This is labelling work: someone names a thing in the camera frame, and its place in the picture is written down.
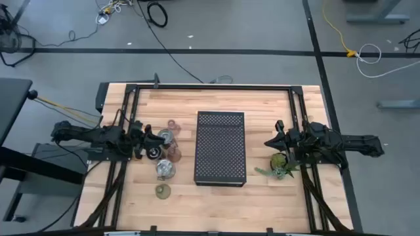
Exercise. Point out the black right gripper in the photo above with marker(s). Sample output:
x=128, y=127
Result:
x=290, y=139

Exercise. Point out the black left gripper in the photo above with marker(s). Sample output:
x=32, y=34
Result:
x=141, y=139

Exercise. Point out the silver-top glass candle holder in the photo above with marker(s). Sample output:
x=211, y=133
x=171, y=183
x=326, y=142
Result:
x=165, y=169
x=166, y=136
x=154, y=153

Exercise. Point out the amber glass candle holder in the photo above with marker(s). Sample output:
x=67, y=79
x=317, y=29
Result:
x=174, y=154

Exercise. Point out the pink glass candle holder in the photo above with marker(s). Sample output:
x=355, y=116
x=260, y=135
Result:
x=173, y=126

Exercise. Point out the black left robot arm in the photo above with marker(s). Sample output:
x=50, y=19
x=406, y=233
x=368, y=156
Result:
x=98, y=134

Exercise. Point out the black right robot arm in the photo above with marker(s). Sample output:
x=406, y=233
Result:
x=361, y=144

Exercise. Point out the olive green glass candle holder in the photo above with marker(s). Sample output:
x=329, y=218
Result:
x=163, y=191

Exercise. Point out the potted green succulent plant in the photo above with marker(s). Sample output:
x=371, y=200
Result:
x=279, y=162

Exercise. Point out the black perforated metal tray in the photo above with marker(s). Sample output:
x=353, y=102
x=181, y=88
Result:
x=220, y=147

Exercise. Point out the black side panel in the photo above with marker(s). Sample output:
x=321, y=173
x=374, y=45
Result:
x=101, y=96

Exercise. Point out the black desk beam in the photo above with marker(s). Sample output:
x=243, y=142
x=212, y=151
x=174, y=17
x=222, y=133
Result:
x=39, y=164

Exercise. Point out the gray desk foot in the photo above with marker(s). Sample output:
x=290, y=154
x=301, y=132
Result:
x=398, y=104

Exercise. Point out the black round knob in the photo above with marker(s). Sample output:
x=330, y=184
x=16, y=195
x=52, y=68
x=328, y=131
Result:
x=32, y=94

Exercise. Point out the white power adapter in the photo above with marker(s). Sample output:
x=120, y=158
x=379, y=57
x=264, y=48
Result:
x=102, y=19

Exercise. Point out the black desk top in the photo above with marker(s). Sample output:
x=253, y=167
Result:
x=13, y=105

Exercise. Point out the gray desk leg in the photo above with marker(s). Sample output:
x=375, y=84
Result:
x=380, y=16

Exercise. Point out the black floor fan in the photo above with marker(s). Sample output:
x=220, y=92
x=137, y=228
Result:
x=10, y=41

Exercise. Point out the black aluminium table frame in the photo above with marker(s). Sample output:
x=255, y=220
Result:
x=213, y=87

